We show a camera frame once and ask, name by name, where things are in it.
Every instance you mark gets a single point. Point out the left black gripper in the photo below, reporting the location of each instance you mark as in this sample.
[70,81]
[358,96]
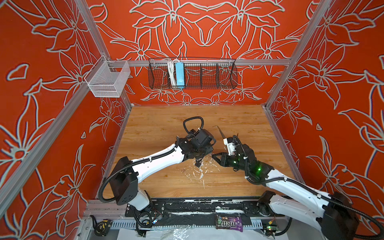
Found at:
[209,148]

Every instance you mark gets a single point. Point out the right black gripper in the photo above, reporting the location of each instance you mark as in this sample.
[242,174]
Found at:
[224,158]

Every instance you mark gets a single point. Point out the dark padlock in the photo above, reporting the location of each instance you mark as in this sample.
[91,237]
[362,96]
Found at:
[198,163]

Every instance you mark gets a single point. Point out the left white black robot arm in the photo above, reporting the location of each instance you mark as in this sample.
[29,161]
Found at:
[122,185]

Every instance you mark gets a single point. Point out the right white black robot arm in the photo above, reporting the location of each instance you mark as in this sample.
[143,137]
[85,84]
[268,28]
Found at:
[331,214]

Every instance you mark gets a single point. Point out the purple candy bag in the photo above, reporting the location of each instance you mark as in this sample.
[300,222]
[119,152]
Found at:
[229,223]

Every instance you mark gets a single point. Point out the small electronics board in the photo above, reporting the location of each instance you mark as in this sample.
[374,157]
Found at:
[270,228]

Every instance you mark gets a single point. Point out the light blue box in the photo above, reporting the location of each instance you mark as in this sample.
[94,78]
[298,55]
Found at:
[180,75]

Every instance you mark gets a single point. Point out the clear plastic wrap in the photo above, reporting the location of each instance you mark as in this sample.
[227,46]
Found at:
[186,233]

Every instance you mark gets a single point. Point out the yellow black tape measure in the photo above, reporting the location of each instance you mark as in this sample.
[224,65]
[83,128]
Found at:
[101,229]

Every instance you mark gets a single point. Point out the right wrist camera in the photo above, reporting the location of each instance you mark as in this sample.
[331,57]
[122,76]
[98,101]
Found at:
[231,145]

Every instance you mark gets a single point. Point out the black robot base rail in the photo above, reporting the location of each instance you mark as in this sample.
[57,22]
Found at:
[201,212]

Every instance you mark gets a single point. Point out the black wire wall basket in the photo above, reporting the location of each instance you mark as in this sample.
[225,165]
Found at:
[200,73]

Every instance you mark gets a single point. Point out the white mesh wall basket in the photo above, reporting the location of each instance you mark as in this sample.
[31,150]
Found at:
[107,79]

